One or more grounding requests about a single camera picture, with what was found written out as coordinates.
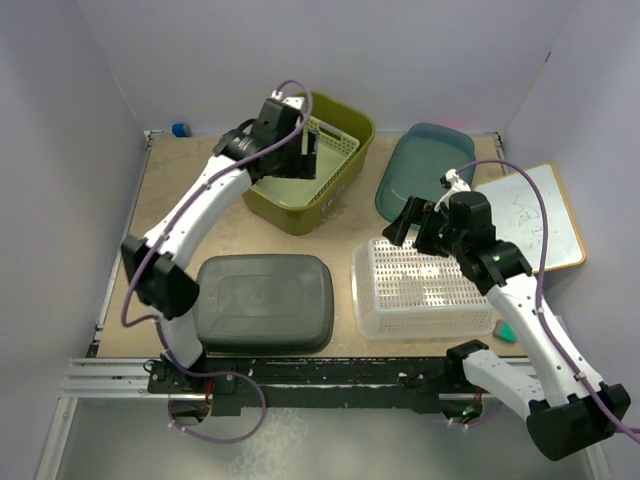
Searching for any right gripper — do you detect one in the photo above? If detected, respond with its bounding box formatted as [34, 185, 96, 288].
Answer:
[383, 195, 467, 258]

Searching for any pale green perforated basket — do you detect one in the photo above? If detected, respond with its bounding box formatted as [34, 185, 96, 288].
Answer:
[250, 117, 360, 208]

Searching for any white perforated basket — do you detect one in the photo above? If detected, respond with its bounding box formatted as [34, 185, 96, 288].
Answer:
[351, 237, 497, 340]

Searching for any olive green tub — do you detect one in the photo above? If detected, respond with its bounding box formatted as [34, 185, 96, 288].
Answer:
[243, 92, 375, 236]

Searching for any teal translucent tub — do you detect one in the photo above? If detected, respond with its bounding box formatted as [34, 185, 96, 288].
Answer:
[375, 123, 476, 222]

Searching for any dark grey tub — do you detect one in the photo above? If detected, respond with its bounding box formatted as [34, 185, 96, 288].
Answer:
[193, 254, 335, 356]

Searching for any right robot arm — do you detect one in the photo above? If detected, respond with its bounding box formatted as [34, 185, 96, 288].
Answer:
[383, 191, 639, 461]

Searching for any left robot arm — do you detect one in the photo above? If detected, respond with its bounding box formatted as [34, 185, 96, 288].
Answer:
[120, 89, 316, 392]

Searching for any small whiteboard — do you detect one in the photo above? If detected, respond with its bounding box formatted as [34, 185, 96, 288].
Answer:
[475, 164, 586, 271]

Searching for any green eraser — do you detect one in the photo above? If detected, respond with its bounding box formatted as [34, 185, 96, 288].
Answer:
[492, 320, 517, 344]

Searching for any blue bottle cap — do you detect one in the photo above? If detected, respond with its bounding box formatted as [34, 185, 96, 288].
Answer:
[171, 123, 192, 138]

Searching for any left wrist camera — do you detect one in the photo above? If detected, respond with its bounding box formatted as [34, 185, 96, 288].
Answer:
[270, 90, 307, 114]

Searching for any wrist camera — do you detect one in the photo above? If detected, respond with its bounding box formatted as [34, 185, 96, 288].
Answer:
[270, 90, 307, 114]
[434, 169, 471, 211]

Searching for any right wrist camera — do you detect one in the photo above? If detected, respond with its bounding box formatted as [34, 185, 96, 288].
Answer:
[434, 169, 471, 211]

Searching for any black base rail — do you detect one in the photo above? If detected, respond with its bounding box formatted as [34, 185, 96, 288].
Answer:
[143, 357, 481, 417]

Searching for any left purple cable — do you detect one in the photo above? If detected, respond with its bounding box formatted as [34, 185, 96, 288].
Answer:
[121, 78, 315, 328]

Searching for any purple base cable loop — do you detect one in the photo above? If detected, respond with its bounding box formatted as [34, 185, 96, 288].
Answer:
[166, 371, 268, 445]

